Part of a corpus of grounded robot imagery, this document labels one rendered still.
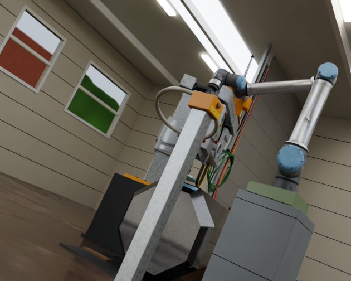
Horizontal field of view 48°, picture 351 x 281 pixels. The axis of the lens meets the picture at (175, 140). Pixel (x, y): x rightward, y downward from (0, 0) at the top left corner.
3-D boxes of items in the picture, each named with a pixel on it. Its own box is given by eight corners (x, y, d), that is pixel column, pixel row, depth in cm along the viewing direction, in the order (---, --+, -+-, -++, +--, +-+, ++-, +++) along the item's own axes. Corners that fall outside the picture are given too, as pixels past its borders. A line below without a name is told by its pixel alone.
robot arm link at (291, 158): (297, 180, 238) (341, 75, 251) (297, 173, 222) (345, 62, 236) (273, 171, 244) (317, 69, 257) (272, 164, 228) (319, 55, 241)
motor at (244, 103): (215, 116, 422) (229, 84, 430) (243, 125, 413) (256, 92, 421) (213, 106, 396) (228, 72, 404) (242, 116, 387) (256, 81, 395)
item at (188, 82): (175, 83, 444) (180, 72, 447) (181, 91, 459) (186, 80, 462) (190, 86, 433) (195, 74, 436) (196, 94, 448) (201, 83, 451)
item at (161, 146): (145, 145, 438) (160, 113, 446) (160, 156, 466) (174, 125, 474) (170, 153, 419) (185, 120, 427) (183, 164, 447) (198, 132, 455)
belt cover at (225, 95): (211, 131, 422) (217, 117, 425) (233, 139, 414) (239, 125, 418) (199, 95, 332) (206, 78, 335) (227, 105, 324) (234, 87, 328)
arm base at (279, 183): (300, 203, 249) (305, 188, 251) (292, 195, 234) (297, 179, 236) (272, 195, 260) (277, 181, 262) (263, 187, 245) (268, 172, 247)
